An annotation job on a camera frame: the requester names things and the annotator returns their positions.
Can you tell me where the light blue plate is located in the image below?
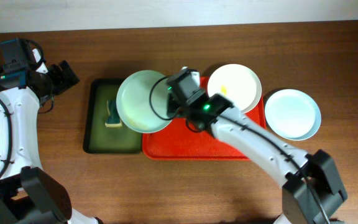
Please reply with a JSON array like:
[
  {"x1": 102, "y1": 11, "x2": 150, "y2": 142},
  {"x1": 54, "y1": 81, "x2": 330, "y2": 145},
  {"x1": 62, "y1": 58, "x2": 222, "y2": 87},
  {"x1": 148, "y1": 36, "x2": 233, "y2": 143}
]
[{"x1": 265, "y1": 89, "x2": 322, "y2": 141}]

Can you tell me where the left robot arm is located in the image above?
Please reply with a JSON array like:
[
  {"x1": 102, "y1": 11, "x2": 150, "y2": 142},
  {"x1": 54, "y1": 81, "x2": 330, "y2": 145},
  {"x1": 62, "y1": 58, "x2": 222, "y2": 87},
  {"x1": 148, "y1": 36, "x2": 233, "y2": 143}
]
[{"x1": 0, "y1": 61, "x2": 101, "y2": 223}]

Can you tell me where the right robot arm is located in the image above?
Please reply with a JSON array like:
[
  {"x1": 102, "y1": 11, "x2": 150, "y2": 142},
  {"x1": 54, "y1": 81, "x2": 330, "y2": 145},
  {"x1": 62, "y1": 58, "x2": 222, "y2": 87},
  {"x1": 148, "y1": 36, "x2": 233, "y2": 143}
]
[{"x1": 168, "y1": 87, "x2": 347, "y2": 223}]

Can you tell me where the light green plate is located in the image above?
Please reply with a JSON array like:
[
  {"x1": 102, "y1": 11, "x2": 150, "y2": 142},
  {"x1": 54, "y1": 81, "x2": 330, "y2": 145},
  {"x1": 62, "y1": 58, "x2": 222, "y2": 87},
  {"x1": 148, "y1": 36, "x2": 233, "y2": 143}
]
[{"x1": 116, "y1": 70, "x2": 171, "y2": 134}]

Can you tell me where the red plastic tray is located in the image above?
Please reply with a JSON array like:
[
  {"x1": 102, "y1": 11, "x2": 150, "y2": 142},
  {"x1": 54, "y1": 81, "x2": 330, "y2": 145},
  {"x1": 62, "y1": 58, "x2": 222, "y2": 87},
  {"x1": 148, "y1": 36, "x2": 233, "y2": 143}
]
[{"x1": 142, "y1": 77, "x2": 266, "y2": 160}]

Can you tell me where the yellow green sponge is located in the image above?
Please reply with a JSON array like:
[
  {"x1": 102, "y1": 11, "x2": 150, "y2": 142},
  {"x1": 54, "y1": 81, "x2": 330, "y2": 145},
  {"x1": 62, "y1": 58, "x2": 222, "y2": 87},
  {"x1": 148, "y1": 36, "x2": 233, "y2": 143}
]
[{"x1": 105, "y1": 100, "x2": 122, "y2": 128}]

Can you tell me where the dark green tray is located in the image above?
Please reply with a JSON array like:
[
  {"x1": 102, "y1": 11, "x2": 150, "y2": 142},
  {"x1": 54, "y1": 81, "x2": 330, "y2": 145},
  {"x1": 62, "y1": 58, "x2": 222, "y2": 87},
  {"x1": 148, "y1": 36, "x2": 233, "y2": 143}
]
[{"x1": 83, "y1": 78, "x2": 142, "y2": 154}]

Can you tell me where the white plate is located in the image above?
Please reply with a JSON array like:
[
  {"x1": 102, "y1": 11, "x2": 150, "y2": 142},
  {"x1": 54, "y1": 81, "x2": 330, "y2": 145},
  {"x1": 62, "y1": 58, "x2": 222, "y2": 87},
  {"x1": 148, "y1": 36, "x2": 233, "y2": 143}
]
[{"x1": 207, "y1": 64, "x2": 262, "y2": 113}]

